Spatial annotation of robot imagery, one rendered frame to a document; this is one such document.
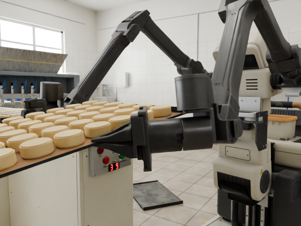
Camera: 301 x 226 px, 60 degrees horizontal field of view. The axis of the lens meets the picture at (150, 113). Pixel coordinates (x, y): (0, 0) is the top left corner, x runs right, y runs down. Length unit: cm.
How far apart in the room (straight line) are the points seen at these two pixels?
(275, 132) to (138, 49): 489
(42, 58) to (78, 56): 459
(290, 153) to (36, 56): 157
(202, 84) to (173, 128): 8
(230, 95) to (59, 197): 100
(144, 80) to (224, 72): 541
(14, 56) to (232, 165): 138
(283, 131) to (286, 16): 374
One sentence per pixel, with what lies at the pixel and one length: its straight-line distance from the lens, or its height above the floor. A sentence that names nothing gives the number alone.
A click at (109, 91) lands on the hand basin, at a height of 103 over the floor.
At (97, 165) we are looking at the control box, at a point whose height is 75.
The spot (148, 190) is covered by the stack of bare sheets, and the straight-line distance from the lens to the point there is 285.
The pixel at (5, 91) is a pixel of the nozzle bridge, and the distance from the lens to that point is 181.
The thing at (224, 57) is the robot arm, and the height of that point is 114.
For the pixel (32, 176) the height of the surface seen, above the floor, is 63.
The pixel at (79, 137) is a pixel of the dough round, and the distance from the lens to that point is 46.
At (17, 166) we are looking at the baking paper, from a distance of 42.
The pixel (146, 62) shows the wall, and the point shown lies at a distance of 593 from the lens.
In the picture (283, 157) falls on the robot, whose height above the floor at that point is 74.
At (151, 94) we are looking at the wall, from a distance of 583.
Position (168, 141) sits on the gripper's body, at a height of 99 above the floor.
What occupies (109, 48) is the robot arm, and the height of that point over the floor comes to 123.
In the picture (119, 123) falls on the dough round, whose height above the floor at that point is 101.
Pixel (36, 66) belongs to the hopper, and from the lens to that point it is 188.
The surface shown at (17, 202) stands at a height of 44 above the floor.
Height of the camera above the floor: 108
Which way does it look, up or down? 5 degrees down
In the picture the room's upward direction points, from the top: straight up
